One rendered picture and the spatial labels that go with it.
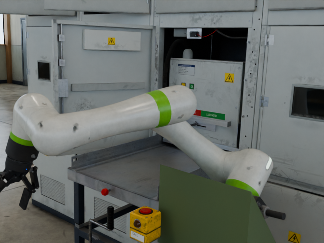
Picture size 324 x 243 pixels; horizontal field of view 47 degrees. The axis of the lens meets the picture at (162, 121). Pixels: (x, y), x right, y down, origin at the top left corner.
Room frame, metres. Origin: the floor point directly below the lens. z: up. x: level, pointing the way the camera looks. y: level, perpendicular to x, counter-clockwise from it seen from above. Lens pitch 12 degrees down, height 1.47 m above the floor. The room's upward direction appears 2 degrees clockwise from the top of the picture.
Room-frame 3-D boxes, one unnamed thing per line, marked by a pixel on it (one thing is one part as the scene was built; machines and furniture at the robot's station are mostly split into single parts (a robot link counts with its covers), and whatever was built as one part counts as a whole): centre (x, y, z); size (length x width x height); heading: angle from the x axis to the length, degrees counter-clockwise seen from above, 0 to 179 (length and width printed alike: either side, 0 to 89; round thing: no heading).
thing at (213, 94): (2.17, -0.22, 1.15); 0.48 x 0.01 x 0.48; 51
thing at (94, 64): (2.21, 0.33, 1.21); 0.63 x 0.07 x 0.74; 122
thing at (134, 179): (1.87, 0.01, 0.82); 0.68 x 0.62 x 0.06; 141
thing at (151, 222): (1.22, 0.05, 0.85); 0.08 x 0.08 x 0.10; 51
